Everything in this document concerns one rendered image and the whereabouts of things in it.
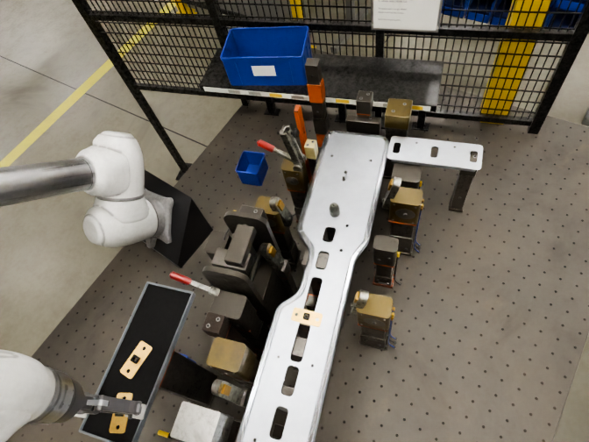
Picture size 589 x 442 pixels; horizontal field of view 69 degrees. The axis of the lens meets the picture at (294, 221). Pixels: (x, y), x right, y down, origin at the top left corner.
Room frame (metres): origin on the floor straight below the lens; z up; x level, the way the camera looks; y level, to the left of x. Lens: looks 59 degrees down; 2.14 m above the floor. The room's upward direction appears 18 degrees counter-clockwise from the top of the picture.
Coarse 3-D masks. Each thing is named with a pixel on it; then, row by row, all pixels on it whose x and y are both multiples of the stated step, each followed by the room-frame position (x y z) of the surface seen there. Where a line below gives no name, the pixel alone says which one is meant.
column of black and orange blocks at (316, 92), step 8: (312, 64) 1.11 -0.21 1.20; (320, 64) 1.12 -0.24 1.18; (312, 72) 1.11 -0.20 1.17; (320, 72) 1.12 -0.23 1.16; (312, 80) 1.11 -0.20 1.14; (320, 80) 1.11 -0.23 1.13; (312, 88) 1.11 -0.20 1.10; (320, 88) 1.10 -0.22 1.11; (312, 96) 1.11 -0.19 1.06; (320, 96) 1.10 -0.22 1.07; (312, 104) 1.12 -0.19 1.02; (320, 104) 1.10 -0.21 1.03; (320, 112) 1.10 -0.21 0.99; (320, 120) 1.10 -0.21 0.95; (328, 120) 1.12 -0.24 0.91; (320, 128) 1.11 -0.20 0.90; (328, 128) 1.11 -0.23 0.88; (320, 136) 1.11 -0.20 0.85; (320, 144) 1.11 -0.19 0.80
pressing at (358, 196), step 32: (320, 160) 0.88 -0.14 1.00; (352, 160) 0.84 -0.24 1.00; (384, 160) 0.81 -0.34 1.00; (320, 192) 0.76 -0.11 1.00; (352, 192) 0.72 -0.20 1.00; (320, 224) 0.65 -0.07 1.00; (352, 224) 0.62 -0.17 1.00; (352, 256) 0.51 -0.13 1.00; (320, 288) 0.45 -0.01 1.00; (288, 320) 0.39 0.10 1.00; (288, 352) 0.31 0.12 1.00; (320, 352) 0.28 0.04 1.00; (256, 384) 0.25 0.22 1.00; (320, 384) 0.20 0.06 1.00; (256, 416) 0.18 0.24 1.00; (288, 416) 0.15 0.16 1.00
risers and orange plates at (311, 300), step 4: (324, 240) 0.63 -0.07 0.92; (328, 240) 0.63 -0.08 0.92; (308, 296) 0.50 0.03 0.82; (312, 296) 0.48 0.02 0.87; (316, 296) 0.48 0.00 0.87; (308, 300) 0.47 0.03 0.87; (312, 300) 0.47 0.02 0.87; (316, 300) 0.47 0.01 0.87; (308, 304) 0.46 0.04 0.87; (312, 304) 0.46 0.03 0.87; (308, 308) 0.46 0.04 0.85; (312, 308) 0.45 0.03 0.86; (276, 424) 0.16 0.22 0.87; (276, 428) 0.15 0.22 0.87; (280, 428) 0.15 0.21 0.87; (276, 432) 0.14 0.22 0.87; (280, 432) 0.14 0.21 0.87; (272, 436) 0.14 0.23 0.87; (276, 436) 0.13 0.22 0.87; (280, 436) 0.13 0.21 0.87
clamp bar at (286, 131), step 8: (288, 128) 0.87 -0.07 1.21; (296, 128) 0.85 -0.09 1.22; (280, 136) 0.85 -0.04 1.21; (288, 136) 0.87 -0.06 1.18; (296, 136) 0.84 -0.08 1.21; (288, 144) 0.84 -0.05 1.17; (296, 144) 0.86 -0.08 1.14; (288, 152) 0.85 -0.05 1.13; (296, 152) 0.86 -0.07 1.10; (296, 160) 0.84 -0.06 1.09; (304, 160) 0.86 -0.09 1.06
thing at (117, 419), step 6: (120, 396) 0.28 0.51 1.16; (126, 396) 0.28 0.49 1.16; (114, 414) 0.25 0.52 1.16; (120, 414) 0.24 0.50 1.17; (114, 420) 0.23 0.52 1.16; (120, 420) 0.23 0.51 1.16; (126, 420) 0.23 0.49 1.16; (114, 426) 0.22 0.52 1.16; (120, 426) 0.22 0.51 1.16; (114, 432) 0.21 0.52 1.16; (120, 432) 0.20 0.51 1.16
